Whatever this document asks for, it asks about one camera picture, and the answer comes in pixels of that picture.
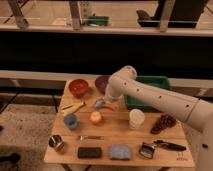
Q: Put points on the light blue towel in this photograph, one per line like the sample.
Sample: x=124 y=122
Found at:
x=99 y=103

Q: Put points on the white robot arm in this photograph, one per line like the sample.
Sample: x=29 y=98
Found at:
x=195 y=112

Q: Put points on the purple bowl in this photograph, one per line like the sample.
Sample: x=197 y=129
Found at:
x=101 y=83

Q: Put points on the red bowl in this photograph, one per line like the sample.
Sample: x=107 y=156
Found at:
x=78 y=87

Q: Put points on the red chili pepper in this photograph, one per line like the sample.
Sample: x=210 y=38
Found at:
x=108 y=107

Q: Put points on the green plastic tray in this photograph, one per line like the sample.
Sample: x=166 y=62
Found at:
x=156 y=81

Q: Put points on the yellow round fruit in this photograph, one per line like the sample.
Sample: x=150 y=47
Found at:
x=96 y=117

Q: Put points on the white cup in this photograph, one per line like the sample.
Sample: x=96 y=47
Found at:
x=136 y=118

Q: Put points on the beige wooden spatula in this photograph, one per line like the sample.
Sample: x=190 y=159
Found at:
x=72 y=108

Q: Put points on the wooden folding table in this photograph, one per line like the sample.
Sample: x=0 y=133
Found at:
x=114 y=129

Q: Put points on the blue cup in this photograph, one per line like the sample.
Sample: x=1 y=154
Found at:
x=70 y=121

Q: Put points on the green box on shelf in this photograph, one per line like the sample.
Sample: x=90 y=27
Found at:
x=98 y=20

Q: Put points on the blue rectangular sponge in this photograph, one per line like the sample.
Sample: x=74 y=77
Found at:
x=120 y=152

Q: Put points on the dark brown pinecone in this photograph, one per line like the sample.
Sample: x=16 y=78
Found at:
x=163 y=122

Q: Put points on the black rectangular sponge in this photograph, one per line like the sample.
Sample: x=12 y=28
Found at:
x=89 y=152

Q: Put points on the black metal clip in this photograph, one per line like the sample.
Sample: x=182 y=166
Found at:
x=147 y=150

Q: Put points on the small metal pot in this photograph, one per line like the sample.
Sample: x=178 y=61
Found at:
x=56 y=142

